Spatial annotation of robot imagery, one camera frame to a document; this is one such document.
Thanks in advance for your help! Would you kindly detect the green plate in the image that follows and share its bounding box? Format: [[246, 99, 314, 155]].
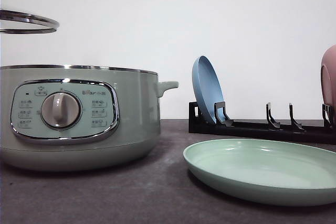
[[183, 138, 336, 206]]

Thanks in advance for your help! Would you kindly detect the glass steamer lid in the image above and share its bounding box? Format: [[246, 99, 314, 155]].
[[0, 9, 59, 34]]

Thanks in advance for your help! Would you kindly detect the blue plate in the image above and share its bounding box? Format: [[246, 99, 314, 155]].
[[192, 56, 225, 123]]

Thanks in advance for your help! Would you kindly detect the green electric steamer pot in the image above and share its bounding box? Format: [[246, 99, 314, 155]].
[[0, 65, 179, 171]]

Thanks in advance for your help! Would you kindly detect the pink plate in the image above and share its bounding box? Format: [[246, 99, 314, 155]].
[[321, 45, 336, 108]]

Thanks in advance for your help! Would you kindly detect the black dish rack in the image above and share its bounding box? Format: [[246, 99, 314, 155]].
[[188, 101, 336, 145]]

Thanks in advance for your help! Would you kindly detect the grey table mat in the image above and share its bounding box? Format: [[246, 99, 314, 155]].
[[0, 119, 336, 224]]

